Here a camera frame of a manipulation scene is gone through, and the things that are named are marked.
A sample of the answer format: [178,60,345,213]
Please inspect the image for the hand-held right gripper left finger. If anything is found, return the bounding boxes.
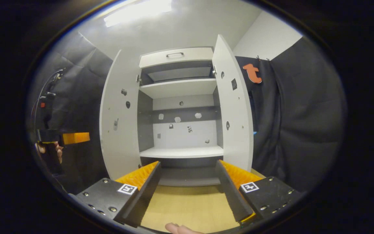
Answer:
[76,161,162,228]

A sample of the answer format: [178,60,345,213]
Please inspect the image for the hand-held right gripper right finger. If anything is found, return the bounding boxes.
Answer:
[215,159,303,225]

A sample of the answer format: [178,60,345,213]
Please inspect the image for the beige cabinet door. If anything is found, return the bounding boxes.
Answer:
[211,34,256,173]
[99,49,142,180]

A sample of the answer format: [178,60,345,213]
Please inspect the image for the beige double-door shoe cabinet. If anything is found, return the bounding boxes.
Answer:
[137,46,225,187]

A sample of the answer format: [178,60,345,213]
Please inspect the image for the black backdrop cloth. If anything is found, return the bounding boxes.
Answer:
[26,31,348,195]

